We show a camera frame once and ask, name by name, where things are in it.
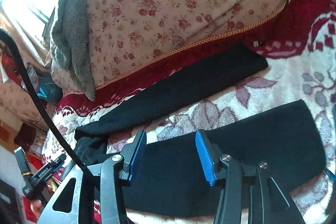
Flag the black pants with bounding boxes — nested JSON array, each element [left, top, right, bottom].
[[75, 44, 326, 217]]

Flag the left gloved hand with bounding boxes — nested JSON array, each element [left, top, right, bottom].
[[30, 200, 43, 219]]

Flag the teal hanging bag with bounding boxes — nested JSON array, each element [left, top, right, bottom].
[[37, 77, 63, 104]]

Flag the grey fleece jacket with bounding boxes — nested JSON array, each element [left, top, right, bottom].
[[51, 0, 96, 101]]

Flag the red white floral blanket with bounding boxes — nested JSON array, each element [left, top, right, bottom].
[[41, 0, 336, 224]]

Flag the black cable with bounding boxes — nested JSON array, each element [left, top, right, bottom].
[[0, 29, 89, 175]]

